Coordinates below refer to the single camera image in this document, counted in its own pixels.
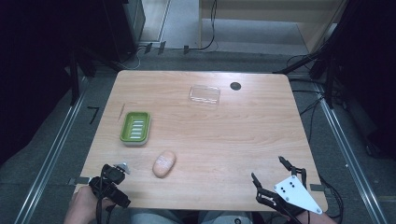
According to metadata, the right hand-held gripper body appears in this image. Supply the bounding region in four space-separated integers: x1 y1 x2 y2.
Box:
255 175 324 218

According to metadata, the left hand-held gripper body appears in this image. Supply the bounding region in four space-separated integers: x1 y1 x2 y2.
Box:
88 161 132 209

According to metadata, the person's left hand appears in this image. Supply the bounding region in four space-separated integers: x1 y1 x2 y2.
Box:
64 186 117 224

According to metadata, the person's right hand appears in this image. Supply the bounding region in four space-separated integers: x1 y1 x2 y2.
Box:
289 210 339 224

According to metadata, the peach soap bar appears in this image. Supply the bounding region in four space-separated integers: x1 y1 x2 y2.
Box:
151 149 177 179

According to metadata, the green soap dish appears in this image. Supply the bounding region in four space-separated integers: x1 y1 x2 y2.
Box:
120 111 152 147

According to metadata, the clear plastic container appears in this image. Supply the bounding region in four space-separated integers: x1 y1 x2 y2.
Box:
188 84 221 107

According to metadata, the black stand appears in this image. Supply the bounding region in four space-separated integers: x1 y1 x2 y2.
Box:
64 46 125 106
274 18 353 110

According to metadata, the light wooden furniture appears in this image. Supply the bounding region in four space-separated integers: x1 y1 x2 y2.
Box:
199 0 348 54

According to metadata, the black cabinet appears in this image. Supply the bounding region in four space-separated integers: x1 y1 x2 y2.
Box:
102 0 147 63

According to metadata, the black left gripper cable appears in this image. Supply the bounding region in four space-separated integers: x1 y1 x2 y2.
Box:
94 167 114 224

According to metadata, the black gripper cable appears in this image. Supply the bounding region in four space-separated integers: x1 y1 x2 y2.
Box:
318 175 345 219
94 167 114 224

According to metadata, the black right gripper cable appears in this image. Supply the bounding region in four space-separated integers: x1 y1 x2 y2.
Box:
318 175 345 219

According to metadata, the metal floor rail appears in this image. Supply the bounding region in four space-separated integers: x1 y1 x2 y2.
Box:
314 83 389 224
13 77 90 224

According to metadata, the black floor cable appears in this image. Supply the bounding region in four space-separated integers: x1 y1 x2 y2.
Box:
286 54 326 144

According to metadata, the black hanging cable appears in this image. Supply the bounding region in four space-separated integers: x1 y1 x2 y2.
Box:
186 0 219 54

